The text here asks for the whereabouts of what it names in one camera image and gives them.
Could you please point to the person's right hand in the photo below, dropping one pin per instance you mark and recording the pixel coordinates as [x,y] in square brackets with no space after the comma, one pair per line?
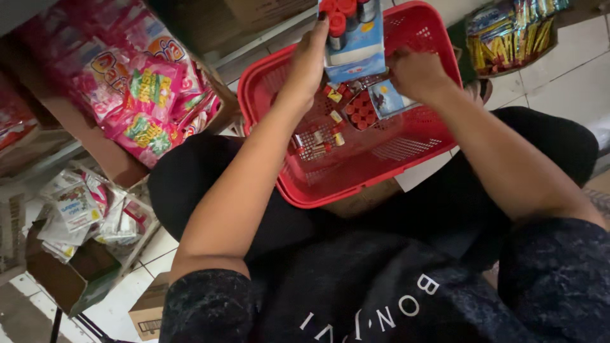
[419,76]

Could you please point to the person's left hand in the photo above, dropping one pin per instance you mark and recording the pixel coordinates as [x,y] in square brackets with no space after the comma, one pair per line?
[302,66]

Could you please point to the person's right fingers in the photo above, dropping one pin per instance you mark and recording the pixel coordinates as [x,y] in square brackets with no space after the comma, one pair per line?
[396,62]

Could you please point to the blue carton of bottles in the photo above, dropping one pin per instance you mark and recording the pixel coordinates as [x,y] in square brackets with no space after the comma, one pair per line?
[355,52]

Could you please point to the blue printed card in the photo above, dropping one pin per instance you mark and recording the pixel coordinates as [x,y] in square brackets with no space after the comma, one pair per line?
[388,99]

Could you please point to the tray pack of red-capped bottles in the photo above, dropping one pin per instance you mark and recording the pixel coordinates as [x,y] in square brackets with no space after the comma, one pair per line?
[360,112]

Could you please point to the red-capped small bottle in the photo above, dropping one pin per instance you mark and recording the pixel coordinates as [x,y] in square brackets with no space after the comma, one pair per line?
[337,29]
[327,5]
[349,12]

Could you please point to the person's foot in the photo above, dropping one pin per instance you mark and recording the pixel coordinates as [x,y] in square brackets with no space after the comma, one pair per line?
[479,90]

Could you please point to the scattered loose small bottles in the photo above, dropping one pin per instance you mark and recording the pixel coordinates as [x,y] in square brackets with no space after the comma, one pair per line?
[329,133]

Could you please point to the red plastic shopping basket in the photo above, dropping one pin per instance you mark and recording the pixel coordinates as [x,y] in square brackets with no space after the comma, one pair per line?
[362,157]

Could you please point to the bag of yellow snack sticks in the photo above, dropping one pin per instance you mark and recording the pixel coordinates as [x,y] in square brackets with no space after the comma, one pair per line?
[512,35]

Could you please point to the person's black trousers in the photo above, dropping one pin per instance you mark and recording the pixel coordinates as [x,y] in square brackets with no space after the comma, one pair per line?
[267,200]

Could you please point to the person's black printed shirt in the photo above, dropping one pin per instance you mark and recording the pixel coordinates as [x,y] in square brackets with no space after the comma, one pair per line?
[381,295]

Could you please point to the carton of pink snack packets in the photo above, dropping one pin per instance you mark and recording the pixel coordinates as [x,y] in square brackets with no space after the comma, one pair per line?
[138,85]

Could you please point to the small brown cardboard box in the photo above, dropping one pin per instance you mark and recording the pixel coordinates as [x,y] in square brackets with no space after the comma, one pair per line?
[150,309]

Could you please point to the carton of white sachets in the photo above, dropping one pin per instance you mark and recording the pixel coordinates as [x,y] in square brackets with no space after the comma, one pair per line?
[86,224]

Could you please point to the shelf with red packets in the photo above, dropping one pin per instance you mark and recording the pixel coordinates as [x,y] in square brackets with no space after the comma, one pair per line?
[24,128]

